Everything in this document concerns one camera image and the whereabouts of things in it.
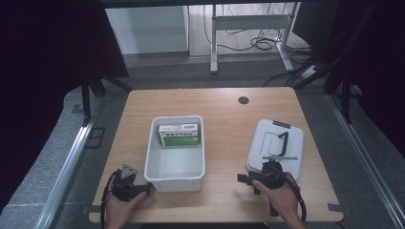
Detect white power strip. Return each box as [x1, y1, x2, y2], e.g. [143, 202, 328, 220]
[300, 64, 320, 79]

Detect person's left hand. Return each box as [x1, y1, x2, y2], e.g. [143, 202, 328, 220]
[104, 191, 148, 229]

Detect black tripod stand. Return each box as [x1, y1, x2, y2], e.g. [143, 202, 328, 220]
[79, 71, 134, 126]

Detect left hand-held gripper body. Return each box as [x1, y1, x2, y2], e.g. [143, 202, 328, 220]
[111, 163, 148, 202]

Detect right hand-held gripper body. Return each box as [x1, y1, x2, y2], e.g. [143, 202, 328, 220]
[250, 155, 299, 190]

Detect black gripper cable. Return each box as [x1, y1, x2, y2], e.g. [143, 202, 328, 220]
[279, 173, 308, 222]
[99, 169, 122, 229]

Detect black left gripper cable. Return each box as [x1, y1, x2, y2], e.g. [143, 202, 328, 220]
[99, 169, 122, 229]

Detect black floor cables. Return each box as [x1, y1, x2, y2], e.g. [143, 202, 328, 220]
[203, 3, 314, 61]

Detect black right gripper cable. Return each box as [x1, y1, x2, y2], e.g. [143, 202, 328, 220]
[279, 173, 308, 222]

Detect white cabinet panel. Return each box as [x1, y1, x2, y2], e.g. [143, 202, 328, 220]
[104, 5, 189, 55]

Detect aluminium floor rail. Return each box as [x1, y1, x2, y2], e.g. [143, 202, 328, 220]
[32, 122, 98, 229]
[326, 93, 405, 225]

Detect white metal desk frame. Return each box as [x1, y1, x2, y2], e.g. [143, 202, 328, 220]
[209, 2, 300, 74]

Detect black metal stand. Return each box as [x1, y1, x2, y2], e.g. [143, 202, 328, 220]
[285, 53, 362, 125]

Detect black curtain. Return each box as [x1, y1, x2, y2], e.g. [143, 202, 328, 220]
[0, 0, 130, 213]
[292, 0, 405, 151]

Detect white lid with black handle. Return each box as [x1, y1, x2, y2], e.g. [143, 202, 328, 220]
[245, 118, 305, 182]

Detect green and white box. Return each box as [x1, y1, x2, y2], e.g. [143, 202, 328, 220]
[158, 122, 202, 148]

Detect person's right hand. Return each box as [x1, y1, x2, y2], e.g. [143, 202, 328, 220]
[252, 173, 301, 221]

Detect white plastic bin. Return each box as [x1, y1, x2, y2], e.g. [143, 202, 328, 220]
[143, 114, 206, 193]

